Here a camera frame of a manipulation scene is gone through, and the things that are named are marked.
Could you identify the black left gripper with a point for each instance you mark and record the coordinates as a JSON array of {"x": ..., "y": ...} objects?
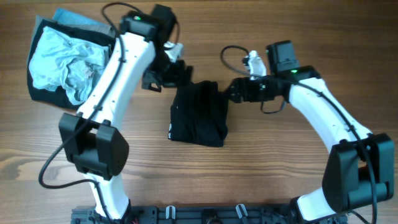
[{"x": 180, "y": 78}]

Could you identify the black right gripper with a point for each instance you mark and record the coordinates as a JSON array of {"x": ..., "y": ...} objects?
[{"x": 245, "y": 91}]

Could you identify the black t-shirt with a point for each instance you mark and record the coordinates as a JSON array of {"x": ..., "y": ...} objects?
[{"x": 198, "y": 115}]

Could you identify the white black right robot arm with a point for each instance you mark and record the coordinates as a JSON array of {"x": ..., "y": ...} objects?
[{"x": 360, "y": 166}]

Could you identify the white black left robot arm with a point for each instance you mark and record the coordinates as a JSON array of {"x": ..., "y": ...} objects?
[{"x": 91, "y": 138}]

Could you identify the blue folded garment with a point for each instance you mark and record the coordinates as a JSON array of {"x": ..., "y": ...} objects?
[{"x": 65, "y": 16}]

